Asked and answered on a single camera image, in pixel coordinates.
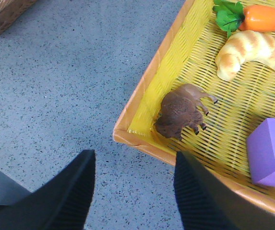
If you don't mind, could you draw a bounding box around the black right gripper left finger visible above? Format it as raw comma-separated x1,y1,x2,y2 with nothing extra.
0,150,96,230

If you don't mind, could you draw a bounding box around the brown toy bison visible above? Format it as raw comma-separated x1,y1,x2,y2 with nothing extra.
155,83,218,140

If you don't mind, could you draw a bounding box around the yellow woven basket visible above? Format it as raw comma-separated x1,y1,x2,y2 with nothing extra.
112,0,275,220

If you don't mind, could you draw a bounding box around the toy carrot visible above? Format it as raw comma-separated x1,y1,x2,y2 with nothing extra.
213,0,275,38

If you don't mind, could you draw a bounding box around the brown wicker basket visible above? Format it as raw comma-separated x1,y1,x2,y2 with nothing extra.
0,0,37,34

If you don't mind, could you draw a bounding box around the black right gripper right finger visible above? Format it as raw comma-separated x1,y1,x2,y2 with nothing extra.
173,151,275,230

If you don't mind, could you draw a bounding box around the purple foam block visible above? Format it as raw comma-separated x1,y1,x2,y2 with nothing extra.
246,118,275,187

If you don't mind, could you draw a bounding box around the toy croissant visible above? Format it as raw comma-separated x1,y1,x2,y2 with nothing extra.
215,30,275,81

